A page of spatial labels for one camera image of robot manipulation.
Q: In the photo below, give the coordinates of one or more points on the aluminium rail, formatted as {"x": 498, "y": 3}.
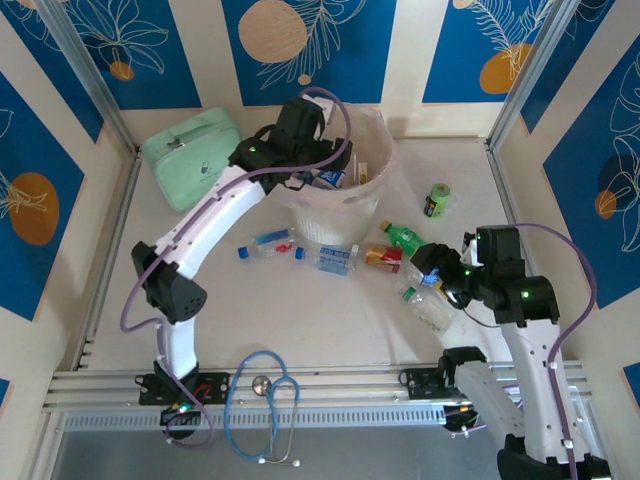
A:
{"x": 350, "y": 387}
{"x": 510, "y": 200}
{"x": 117, "y": 225}

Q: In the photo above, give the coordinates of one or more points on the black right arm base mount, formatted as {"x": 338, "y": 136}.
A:
{"x": 420, "y": 382}

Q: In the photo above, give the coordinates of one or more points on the blue stethoscope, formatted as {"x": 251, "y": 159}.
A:
{"x": 260, "y": 384}

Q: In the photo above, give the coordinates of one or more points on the clear bottle red blue print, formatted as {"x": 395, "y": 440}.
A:
{"x": 265, "y": 247}

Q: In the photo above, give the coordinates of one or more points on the soda water bottle blue cap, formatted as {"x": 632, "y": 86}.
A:
{"x": 330, "y": 259}

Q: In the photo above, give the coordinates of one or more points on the aluminium frame post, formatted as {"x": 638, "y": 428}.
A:
{"x": 535, "y": 70}
{"x": 90, "y": 75}

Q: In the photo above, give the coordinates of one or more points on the aluminium front rail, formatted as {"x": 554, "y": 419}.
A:
{"x": 350, "y": 387}

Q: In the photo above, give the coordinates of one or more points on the white ribbed waste bin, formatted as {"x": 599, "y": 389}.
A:
{"x": 340, "y": 220}

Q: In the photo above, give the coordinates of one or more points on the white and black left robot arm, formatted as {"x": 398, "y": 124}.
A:
{"x": 210, "y": 220}

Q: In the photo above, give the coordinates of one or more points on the aluminium left side rail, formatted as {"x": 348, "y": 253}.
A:
{"x": 117, "y": 225}

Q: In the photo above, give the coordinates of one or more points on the clear bottle blue label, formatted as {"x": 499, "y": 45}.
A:
{"x": 429, "y": 278}

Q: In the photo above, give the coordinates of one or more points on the blue label blue cap bottle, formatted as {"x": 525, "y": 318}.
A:
{"x": 331, "y": 178}

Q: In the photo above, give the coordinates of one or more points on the aluminium left frame post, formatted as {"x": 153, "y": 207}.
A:
{"x": 90, "y": 75}

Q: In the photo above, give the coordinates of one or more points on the aluminium right frame post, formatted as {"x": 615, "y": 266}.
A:
{"x": 535, "y": 70}

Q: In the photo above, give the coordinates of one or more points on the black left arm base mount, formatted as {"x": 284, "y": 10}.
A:
{"x": 215, "y": 385}

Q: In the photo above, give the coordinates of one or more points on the grey metal panel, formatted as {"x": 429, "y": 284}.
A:
{"x": 375, "y": 457}

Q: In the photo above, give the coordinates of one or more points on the aluminium right side rail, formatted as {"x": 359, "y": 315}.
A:
{"x": 510, "y": 200}

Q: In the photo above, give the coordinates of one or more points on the clear plastic bin liner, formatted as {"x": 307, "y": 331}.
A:
{"x": 385, "y": 145}

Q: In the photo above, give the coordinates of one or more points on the red gold label bottle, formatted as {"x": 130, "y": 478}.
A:
{"x": 382, "y": 257}

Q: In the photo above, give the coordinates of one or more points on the short green bottle black label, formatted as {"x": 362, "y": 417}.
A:
{"x": 437, "y": 200}

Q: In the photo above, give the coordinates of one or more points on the clear bottle green cap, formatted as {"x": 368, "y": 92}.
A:
{"x": 427, "y": 307}

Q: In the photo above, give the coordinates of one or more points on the mint green zip pouch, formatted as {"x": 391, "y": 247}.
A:
{"x": 185, "y": 165}

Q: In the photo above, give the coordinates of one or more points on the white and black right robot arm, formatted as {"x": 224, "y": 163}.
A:
{"x": 525, "y": 360}

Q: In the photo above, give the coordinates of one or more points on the clear rectangular plastic bottle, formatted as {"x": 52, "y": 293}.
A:
{"x": 361, "y": 170}

